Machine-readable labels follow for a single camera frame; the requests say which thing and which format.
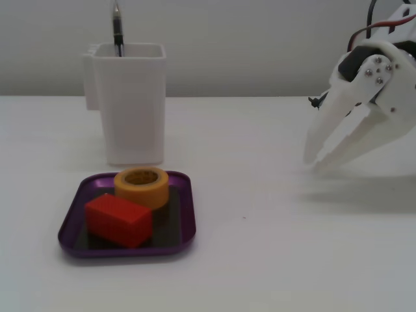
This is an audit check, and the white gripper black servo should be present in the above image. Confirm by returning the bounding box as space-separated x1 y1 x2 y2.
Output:
303 38 416 177

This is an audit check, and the red rectangular block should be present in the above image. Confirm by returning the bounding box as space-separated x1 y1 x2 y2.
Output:
84 193 153 249

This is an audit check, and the black zip tie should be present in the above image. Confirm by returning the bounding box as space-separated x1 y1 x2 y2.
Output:
307 93 328 111

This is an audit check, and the purple metal tray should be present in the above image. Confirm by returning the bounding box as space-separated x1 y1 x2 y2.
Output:
58 170 197 259

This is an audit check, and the white plastic pen holder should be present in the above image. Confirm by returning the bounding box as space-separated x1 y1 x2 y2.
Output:
81 42 167 166

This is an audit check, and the yellow tape roll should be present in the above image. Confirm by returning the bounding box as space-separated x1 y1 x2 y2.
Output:
114 166 170 211

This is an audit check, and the black pen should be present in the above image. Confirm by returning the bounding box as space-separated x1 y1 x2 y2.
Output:
112 0 126 58

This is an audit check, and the red cable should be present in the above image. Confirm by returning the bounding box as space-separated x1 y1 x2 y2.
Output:
346 14 416 53

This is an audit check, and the black cable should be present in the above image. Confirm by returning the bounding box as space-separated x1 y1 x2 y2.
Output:
365 0 381 38

